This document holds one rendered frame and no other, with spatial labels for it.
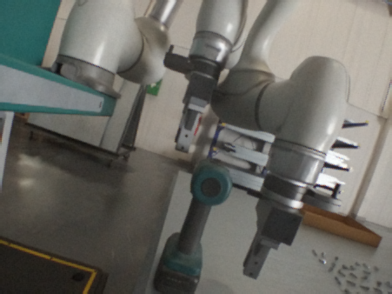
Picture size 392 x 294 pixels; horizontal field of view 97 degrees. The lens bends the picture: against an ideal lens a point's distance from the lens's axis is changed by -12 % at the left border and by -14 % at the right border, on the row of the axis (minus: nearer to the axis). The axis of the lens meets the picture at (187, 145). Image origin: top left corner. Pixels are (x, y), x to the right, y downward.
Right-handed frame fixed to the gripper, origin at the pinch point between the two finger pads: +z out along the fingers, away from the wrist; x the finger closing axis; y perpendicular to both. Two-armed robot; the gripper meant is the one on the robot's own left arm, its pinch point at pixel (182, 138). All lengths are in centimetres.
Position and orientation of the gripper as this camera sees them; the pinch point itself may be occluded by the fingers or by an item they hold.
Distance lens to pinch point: 45.0
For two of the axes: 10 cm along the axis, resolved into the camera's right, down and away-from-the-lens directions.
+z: -3.0, 9.5, 0.9
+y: 9.5, 2.9, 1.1
